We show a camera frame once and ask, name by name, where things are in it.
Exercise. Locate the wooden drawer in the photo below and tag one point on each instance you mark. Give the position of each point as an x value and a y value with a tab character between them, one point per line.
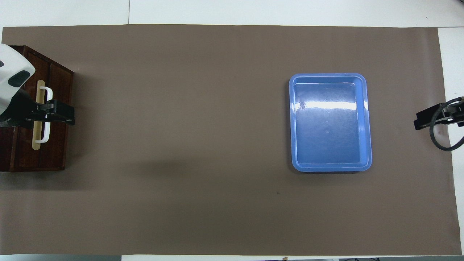
58	152

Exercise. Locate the brown table mat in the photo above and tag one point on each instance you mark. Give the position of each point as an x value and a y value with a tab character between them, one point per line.
181	145

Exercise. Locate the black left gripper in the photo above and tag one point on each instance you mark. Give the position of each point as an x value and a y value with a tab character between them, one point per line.
18	108

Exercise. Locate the blue plastic tray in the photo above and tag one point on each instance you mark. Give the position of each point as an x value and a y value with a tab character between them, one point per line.
328	127

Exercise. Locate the dark wooden cabinet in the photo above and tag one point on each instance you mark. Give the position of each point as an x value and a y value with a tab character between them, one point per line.
7	152

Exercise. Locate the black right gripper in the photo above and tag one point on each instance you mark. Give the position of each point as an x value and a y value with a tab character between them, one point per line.
453	114

